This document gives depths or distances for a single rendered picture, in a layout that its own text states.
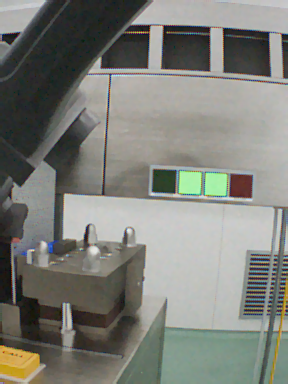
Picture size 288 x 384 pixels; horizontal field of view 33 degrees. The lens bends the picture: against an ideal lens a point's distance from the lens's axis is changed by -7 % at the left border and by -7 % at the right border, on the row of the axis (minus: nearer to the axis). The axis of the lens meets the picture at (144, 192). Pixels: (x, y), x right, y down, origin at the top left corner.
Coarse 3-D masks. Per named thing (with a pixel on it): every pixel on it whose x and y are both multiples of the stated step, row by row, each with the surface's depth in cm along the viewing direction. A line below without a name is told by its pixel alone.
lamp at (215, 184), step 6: (210, 174) 118; (216, 174) 117; (222, 174) 117; (210, 180) 118; (216, 180) 118; (222, 180) 117; (210, 186) 118; (216, 186) 118; (222, 186) 117; (210, 192) 118; (216, 192) 118; (222, 192) 117
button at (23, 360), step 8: (0, 352) 70; (8, 352) 70; (16, 352) 71; (24, 352) 71; (0, 360) 66; (8, 360) 67; (16, 360) 68; (24, 360) 68; (32, 360) 69; (0, 368) 66; (8, 368) 65; (16, 368) 65; (24, 368) 65; (32, 368) 69; (16, 376) 65; (24, 376) 65
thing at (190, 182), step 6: (180, 174) 119; (186, 174) 119; (192, 174) 118; (198, 174) 118; (180, 180) 119; (186, 180) 119; (192, 180) 118; (198, 180) 118; (180, 186) 119; (186, 186) 119; (192, 186) 119; (198, 186) 118; (180, 192) 119; (186, 192) 119; (192, 192) 119; (198, 192) 118
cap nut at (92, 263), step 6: (90, 246) 90; (90, 252) 89; (96, 252) 89; (90, 258) 89; (96, 258) 89; (84, 264) 90; (90, 264) 89; (96, 264) 89; (84, 270) 89; (90, 270) 89; (96, 270) 89; (102, 270) 90
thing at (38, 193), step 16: (32, 176) 102; (48, 176) 111; (16, 192) 94; (32, 192) 102; (48, 192) 112; (32, 208) 103; (48, 208) 112; (32, 224) 103; (48, 224) 113; (32, 240) 103; (48, 240) 113; (16, 256) 95
